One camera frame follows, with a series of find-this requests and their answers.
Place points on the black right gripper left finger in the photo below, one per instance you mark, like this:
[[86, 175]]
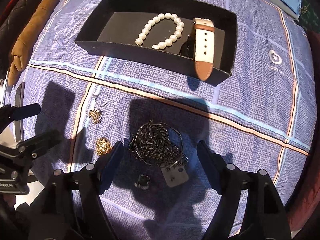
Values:
[[69, 207]]

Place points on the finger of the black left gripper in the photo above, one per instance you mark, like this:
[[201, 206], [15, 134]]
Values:
[[40, 144], [9, 113]]

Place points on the gold filigree brooch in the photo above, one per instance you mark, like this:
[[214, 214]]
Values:
[[103, 146]]

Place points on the gold leaf earring with hoop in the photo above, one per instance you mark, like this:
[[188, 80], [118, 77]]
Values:
[[96, 114]]

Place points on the brown white strap watch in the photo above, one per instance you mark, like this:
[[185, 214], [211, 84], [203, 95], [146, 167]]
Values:
[[201, 44]]

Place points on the black open jewelry box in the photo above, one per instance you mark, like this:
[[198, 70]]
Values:
[[114, 25]]

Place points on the dark red pillow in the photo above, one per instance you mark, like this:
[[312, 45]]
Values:
[[307, 194]]

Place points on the mustard yellow pillow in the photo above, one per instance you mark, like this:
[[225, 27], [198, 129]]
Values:
[[23, 47]]

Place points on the blue plaid bed sheet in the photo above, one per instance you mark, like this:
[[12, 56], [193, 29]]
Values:
[[262, 116]]

